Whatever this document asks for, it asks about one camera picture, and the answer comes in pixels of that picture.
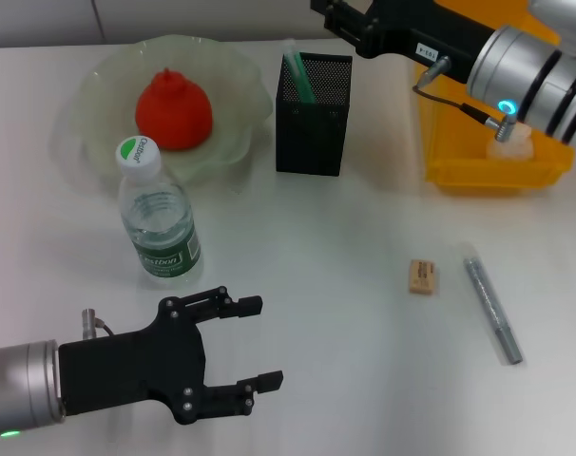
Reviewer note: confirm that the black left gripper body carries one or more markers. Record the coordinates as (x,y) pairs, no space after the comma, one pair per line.
(136,370)

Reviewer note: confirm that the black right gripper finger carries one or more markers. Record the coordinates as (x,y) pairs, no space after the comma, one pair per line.
(347,21)

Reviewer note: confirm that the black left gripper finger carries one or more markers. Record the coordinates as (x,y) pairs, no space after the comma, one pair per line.
(221,304)
(240,394)

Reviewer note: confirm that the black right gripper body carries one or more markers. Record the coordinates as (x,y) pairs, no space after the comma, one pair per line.
(421,28)

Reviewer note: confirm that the green pen white clip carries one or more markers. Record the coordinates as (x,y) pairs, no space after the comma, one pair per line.
(301,78)

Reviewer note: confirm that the clear water bottle green label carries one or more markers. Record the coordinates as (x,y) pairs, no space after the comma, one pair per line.
(159,237)

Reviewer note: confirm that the white paper ball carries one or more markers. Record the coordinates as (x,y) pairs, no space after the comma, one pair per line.
(511,149)

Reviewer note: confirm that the orange fruit with nub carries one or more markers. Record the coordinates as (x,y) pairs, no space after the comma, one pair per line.
(174,114)

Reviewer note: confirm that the beige eraser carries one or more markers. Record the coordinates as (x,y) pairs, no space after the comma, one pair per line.
(423,276)

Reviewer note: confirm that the grey pen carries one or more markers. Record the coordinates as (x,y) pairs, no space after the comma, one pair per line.
(490,304)

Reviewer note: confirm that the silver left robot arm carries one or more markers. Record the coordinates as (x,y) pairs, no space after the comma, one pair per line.
(22,385)

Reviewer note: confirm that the black mesh pen holder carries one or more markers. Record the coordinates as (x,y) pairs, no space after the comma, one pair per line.
(312,133)

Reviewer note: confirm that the pale green glass fruit plate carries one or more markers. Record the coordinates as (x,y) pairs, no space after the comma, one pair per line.
(231,95)

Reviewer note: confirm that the yellow plastic storage bin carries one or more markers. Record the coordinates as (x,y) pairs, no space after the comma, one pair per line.
(459,157)

